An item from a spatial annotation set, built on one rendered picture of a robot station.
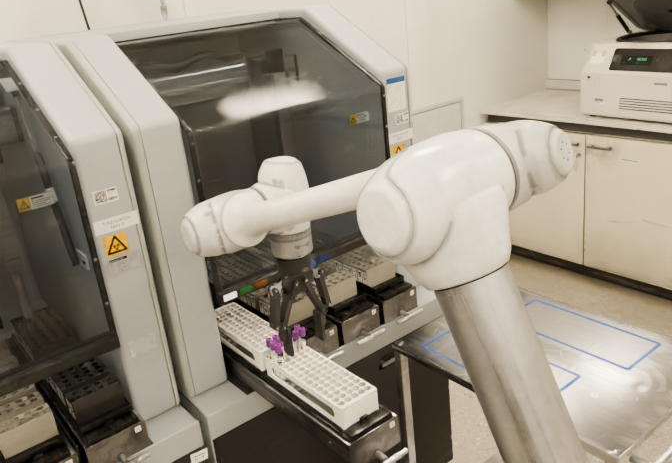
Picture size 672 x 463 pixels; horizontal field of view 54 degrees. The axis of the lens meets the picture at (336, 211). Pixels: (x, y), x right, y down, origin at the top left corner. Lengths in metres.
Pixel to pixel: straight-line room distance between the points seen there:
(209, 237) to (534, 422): 0.66
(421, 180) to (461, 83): 3.06
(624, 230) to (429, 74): 1.28
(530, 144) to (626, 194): 2.70
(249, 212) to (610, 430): 0.80
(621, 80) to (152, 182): 2.49
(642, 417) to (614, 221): 2.27
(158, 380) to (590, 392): 0.98
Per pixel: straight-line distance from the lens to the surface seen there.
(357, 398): 1.42
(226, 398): 1.73
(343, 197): 1.11
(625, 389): 1.54
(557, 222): 3.84
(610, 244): 3.71
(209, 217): 1.23
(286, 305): 1.44
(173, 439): 1.66
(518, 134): 0.91
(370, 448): 1.45
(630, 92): 3.45
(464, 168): 0.79
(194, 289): 1.64
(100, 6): 2.64
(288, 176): 1.31
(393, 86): 1.90
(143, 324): 1.61
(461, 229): 0.77
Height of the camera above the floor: 1.68
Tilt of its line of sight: 19 degrees down
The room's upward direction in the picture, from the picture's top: 6 degrees counter-clockwise
